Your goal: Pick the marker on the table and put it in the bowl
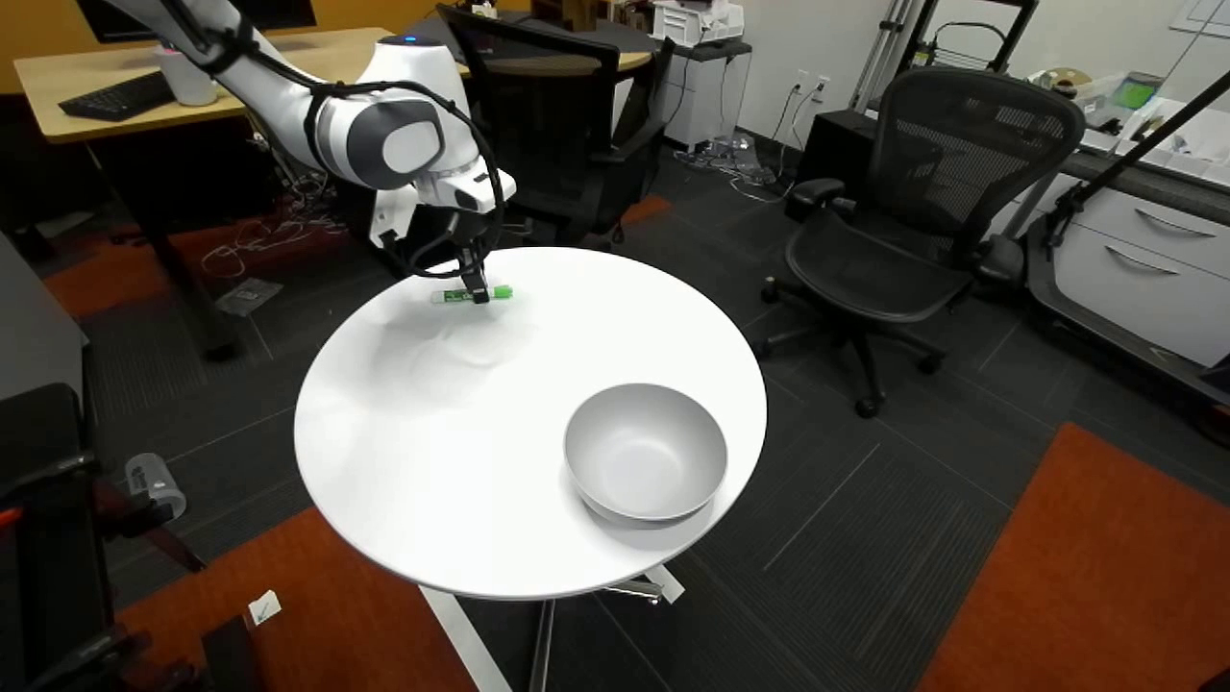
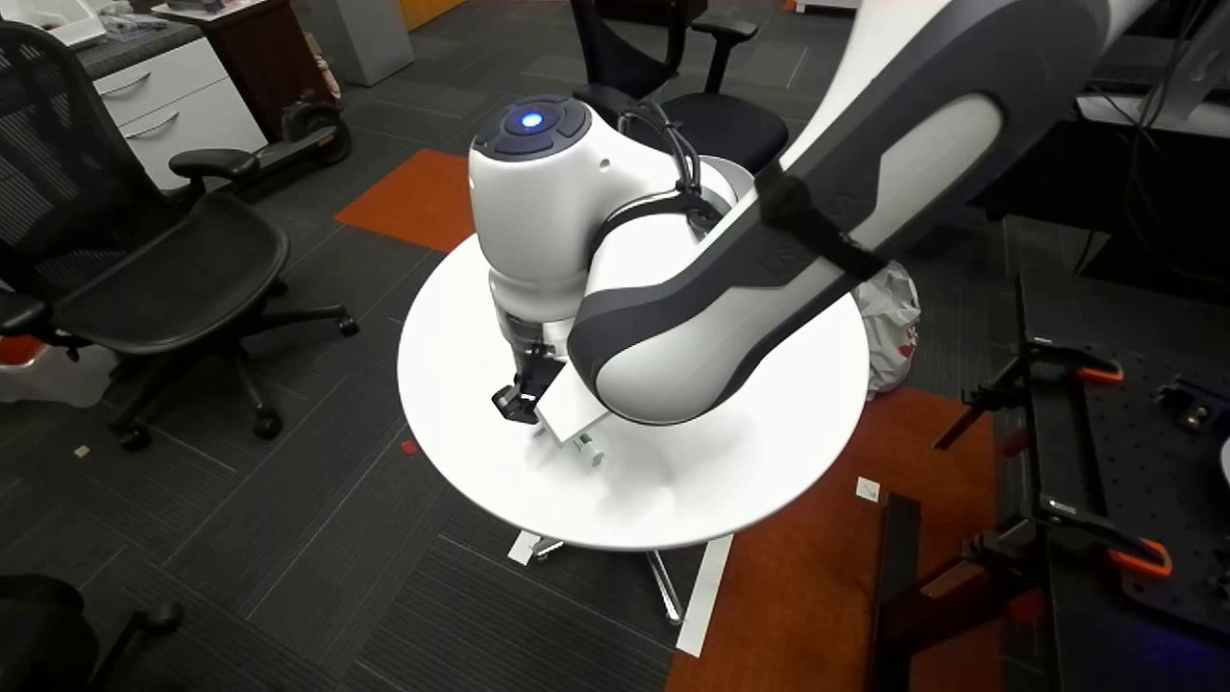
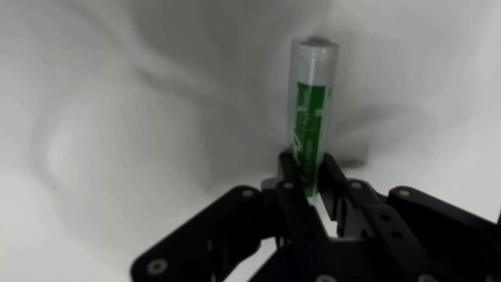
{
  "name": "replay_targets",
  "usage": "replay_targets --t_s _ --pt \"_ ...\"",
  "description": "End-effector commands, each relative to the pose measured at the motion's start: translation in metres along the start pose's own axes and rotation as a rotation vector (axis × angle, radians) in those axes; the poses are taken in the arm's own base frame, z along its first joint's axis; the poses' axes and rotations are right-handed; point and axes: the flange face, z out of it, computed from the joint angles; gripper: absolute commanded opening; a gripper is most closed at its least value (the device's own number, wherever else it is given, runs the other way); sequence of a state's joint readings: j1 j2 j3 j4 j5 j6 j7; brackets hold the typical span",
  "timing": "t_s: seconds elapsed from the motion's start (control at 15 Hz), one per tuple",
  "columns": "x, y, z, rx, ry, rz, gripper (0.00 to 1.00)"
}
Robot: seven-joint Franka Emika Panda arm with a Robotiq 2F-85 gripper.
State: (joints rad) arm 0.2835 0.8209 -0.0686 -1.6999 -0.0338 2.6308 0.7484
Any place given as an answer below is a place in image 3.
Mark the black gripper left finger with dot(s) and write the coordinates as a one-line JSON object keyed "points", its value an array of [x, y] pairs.
{"points": [[245, 229]]}

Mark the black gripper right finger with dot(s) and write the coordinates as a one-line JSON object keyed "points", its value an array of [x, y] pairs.
{"points": [[397, 229]]}

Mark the green and white marker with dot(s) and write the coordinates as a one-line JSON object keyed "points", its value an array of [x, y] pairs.
{"points": [[312, 104]]}

